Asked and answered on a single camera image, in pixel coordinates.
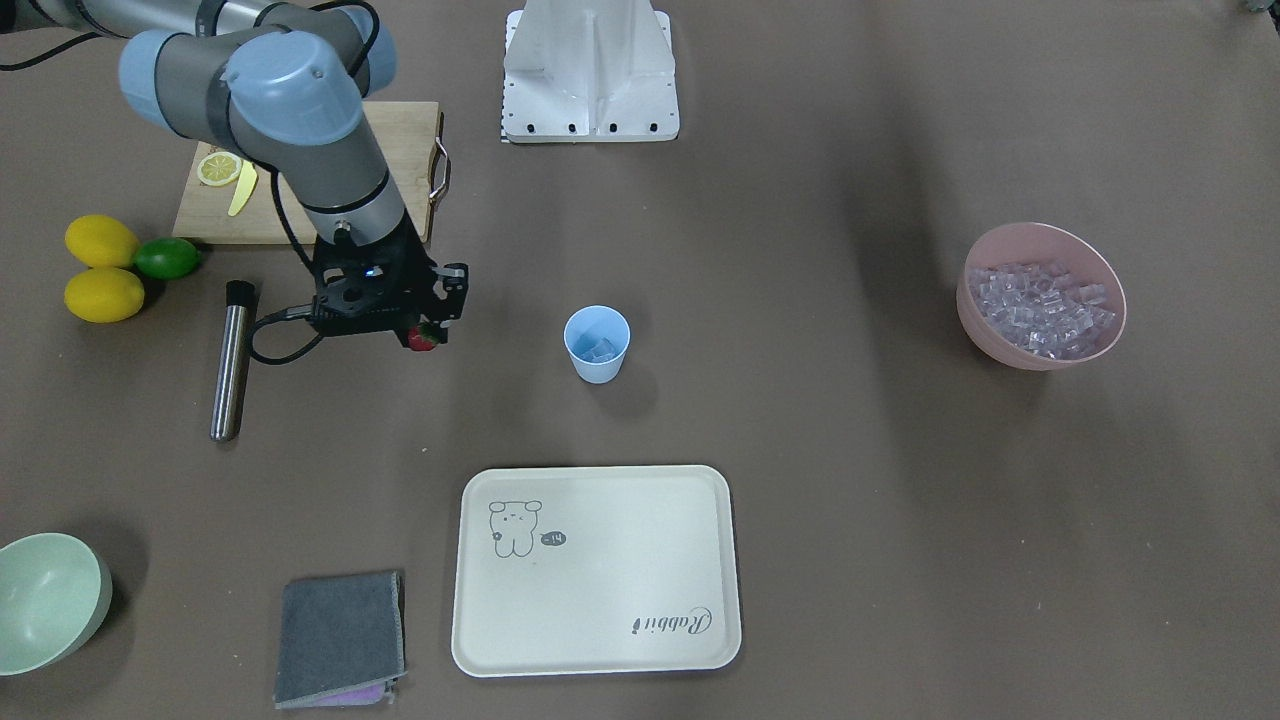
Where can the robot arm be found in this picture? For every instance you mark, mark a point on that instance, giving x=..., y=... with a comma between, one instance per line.
x=283, y=85

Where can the pile of clear ice cubes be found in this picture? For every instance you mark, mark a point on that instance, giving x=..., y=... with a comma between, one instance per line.
x=1043, y=309

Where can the pink bowl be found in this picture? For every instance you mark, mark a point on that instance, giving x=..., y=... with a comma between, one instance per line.
x=1031, y=242

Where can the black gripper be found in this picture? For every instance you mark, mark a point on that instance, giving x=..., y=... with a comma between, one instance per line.
x=414, y=264

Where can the yellow lemon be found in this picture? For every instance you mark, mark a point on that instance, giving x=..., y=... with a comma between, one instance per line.
x=104, y=295
x=99, y=241

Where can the lemon slice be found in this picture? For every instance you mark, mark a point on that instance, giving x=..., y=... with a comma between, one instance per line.
x=218, y=169

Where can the yellow plastic knife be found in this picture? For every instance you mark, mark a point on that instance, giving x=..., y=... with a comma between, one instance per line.
x=245, y=186

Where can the small red strawberry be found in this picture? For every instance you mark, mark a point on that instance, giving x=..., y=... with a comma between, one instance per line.
x=419, y=339

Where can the cream rabbit tray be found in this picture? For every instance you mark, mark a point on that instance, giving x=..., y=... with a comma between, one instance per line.
x=564, y=571

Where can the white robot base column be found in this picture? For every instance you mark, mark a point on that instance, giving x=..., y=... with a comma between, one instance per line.
x=589, y=72

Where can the grey folded cloth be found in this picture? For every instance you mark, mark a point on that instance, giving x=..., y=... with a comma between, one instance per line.
x=341, y=641

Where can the mint green bowl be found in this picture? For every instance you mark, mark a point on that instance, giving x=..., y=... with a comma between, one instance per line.
x=55, y=594

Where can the green lime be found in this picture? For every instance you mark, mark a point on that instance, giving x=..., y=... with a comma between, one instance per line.
x=167, y=258

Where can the light blue cup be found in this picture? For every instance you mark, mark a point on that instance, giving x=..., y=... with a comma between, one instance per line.
x=596, y=338

